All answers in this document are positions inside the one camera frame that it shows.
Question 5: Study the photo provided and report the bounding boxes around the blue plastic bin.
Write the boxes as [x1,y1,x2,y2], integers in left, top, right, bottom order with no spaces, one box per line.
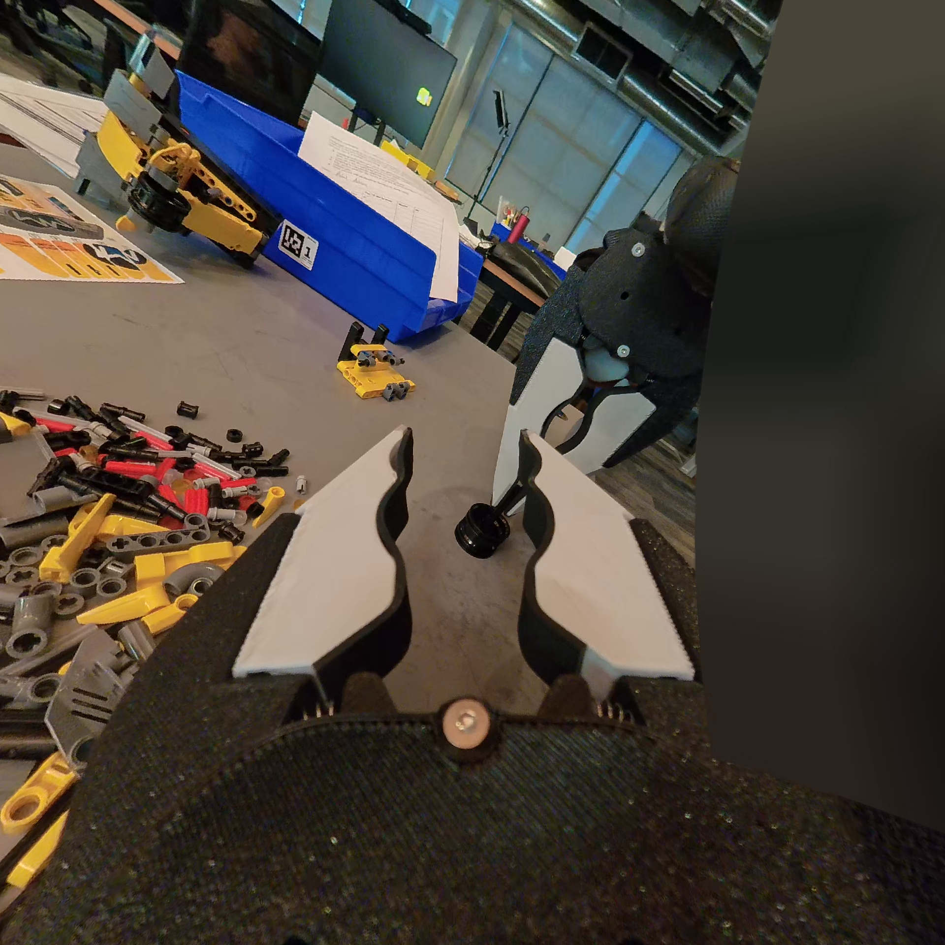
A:
[176,70,484,344]

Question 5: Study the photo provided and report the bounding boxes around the orange instruction sheet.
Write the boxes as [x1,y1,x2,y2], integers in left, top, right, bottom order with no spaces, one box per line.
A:
[0,173,186,285]

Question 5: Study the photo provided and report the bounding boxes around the black toy wheel rim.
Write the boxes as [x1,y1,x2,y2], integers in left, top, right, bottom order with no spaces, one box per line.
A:
[454,504,512,560]

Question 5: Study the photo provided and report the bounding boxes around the yellow toy vehicle model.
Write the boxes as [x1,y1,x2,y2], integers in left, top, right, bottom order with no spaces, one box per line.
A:
[74,37,285,268]

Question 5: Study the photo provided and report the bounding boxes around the small yellow toy assembly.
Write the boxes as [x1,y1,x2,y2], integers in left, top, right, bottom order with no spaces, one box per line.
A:
[336,322,416,401]

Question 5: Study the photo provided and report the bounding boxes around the pile of toy building parts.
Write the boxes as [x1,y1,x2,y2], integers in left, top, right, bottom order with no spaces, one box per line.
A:
[0,387,307,890]

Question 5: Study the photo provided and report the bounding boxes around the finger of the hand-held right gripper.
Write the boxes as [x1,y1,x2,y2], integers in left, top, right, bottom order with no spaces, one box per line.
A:
[545,384,662,475]
[492,336,593,515]

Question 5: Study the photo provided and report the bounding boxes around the white instruction paper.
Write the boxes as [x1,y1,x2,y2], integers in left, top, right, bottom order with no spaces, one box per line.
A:
[0,72,112,180]

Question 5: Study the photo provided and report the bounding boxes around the black computer monitor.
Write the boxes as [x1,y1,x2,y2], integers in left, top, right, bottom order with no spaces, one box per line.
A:
[317,0,459,149]
[181,0,322,126]

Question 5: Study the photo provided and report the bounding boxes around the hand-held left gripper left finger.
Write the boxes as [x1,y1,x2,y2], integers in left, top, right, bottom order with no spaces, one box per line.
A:
[231,425,416,708]

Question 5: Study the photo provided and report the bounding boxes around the wooden side table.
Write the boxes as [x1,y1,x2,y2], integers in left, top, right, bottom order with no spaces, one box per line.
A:
[461,221,569,351]

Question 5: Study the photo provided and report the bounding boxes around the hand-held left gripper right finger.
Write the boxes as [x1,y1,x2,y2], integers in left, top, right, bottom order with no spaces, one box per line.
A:
[518,430,698,704]

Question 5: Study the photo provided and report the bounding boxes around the white paper sheet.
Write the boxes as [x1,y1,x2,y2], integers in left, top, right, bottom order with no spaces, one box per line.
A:
[297,111,462,304]

